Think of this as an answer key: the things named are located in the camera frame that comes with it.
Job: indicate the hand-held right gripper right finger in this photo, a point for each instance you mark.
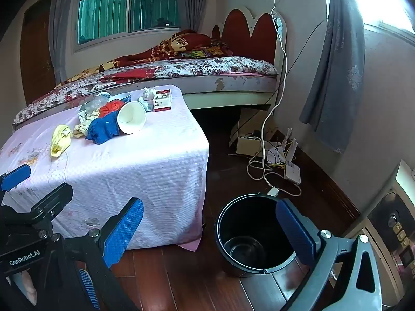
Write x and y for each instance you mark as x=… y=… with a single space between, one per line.
x=296 y=230

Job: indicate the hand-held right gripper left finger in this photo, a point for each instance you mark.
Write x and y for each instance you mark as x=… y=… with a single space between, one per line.
x=123 y=230

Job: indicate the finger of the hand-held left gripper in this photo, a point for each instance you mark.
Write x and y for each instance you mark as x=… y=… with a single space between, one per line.
x=14 y=176
x=55 y=197

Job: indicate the yellow cloth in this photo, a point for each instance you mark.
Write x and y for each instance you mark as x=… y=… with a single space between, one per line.
x=60 y=139

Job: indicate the black trash bucket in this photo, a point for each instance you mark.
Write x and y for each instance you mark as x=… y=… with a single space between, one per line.
x=233 y=220

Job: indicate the cream cloth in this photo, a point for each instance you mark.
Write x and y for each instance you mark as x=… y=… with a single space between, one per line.
x=82 y=128

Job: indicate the blue cloth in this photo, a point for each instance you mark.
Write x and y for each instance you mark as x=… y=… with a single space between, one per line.
x=103 y=129

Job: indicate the clear plastic bag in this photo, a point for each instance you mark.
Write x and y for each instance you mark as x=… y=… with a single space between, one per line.
x=94 y=103

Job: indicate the blue patterned paper cup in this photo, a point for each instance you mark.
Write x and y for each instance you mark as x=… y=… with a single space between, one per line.
x=131 y=118

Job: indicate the blue plastic bowl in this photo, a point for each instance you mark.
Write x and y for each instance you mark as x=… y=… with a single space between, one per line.
x=121 y=97

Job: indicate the light blue wrapper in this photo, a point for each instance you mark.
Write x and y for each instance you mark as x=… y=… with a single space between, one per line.
x=146 y=104

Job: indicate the red and white small box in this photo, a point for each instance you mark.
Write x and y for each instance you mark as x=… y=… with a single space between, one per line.
x=162 y=102

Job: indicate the white tissue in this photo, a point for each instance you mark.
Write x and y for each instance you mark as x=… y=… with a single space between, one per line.
x=149 y=93

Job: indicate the white plug adapter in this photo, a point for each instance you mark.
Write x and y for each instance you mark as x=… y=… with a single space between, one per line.
x=274 y=191

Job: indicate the white router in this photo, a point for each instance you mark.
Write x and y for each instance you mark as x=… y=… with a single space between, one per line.
x=291 y=171

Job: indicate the pink floral tablecloth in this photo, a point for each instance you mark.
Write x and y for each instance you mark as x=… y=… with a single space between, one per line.
x=129 y=168

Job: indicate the blue striped slipper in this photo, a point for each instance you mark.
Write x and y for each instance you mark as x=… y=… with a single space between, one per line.
x=88 y=288

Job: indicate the open cardboard box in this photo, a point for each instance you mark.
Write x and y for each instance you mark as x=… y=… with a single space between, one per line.
x=248 y=145

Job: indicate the dark device with metal knobs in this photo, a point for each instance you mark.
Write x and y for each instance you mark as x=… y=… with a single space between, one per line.
x=395 y=230

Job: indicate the brown wooden door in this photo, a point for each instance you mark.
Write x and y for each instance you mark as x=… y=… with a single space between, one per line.
x=35 y=55

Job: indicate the grey curtain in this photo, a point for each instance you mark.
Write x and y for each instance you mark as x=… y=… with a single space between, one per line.
x=61 y=22
x=334 y=71
x=191 y=0

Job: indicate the floral quilt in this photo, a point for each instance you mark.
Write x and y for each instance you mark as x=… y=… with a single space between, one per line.
x=227 y=64

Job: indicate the window with green curtain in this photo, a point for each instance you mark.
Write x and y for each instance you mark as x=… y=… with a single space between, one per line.
x=103 y=9

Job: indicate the red printed blanket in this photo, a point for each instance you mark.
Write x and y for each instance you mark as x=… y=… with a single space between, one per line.
x=175 y=43

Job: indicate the colourful printed pillow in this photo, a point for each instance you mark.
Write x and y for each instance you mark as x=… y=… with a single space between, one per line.
x=207 y=51

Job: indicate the red heart headboard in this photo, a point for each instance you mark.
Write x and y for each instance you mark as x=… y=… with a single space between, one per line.
x=240 y=35

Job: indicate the small dark device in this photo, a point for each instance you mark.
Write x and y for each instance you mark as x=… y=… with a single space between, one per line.
x=161 y=22

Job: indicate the white power strip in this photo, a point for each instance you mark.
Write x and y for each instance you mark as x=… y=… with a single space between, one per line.
x=276 y=20

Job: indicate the white bed frame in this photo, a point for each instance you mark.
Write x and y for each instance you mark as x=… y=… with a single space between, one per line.
x=227 y=97

